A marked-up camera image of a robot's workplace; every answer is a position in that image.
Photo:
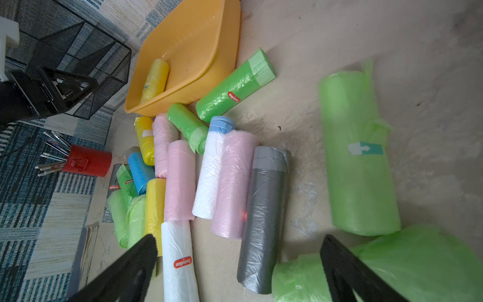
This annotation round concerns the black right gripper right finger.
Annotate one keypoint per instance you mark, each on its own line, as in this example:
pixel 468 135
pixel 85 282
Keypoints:
pixel 349 279

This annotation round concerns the green roll with red label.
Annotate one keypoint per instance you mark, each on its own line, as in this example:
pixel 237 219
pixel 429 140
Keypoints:
pixel 252 75

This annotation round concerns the large light green roll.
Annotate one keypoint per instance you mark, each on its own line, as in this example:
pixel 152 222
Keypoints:
pixel 117 207

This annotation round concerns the blue trash bag roll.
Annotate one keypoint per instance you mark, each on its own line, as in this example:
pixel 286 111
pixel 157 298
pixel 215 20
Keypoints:
pixel 141 172

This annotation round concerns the green roll with label left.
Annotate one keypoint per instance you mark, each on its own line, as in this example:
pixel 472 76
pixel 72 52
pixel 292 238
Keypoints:
pixel 126 184

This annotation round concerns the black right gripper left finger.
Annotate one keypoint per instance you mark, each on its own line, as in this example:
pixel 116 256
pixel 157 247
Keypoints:
pixel 127 279

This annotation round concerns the black mesh shelf rack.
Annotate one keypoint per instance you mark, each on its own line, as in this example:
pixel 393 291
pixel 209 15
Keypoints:
pixel 54 36

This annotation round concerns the pink roll beside grey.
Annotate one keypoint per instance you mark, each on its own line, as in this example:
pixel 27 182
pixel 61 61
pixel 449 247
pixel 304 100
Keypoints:
pixel 233 184

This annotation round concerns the yellow roll near box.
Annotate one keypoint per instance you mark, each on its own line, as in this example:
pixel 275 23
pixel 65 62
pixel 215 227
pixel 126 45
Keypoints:
pixel 144 131

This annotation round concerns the lower light green roll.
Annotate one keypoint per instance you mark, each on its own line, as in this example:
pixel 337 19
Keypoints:
pixel 136 220

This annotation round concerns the yellow plastic storage box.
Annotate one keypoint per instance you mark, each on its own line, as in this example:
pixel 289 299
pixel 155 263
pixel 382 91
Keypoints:
pixel 199 41

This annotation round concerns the lying fat green roll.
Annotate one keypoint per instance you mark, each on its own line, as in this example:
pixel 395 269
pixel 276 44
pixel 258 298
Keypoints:
pixel 422 263

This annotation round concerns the white roll with blue band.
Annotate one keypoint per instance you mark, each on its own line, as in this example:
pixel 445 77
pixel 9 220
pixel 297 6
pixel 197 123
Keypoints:
pixel 207 186

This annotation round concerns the lower yellow roll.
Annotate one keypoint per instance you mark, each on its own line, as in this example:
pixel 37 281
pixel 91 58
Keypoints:
pixel 154 212

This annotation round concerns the plain light green roll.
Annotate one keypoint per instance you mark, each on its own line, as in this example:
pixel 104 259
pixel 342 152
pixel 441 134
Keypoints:
pixel 360 187

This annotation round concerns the short green roll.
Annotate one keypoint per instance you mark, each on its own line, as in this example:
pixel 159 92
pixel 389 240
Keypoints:
pixel 192 128

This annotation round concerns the upper pink roll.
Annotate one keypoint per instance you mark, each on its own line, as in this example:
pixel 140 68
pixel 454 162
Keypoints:
pixel 164 132

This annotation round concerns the red pen cup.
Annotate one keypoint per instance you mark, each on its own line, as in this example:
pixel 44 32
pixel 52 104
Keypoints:
pixel 88 161

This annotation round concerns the middle pink roll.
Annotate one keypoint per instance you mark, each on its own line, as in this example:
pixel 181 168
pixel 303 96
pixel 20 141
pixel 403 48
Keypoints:
pixel 180 182

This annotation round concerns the grey trash bag roll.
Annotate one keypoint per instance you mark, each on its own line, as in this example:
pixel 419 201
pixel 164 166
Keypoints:
pixel 268 188

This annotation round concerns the white roll red label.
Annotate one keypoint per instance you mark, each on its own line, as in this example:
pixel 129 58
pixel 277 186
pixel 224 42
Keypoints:
pixel 179 276

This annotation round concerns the yellow trash bag roll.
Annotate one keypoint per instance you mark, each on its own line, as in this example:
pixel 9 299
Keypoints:
pixel 155 83

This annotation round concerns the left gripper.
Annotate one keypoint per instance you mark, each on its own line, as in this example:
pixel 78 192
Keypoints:
pixel 54 92

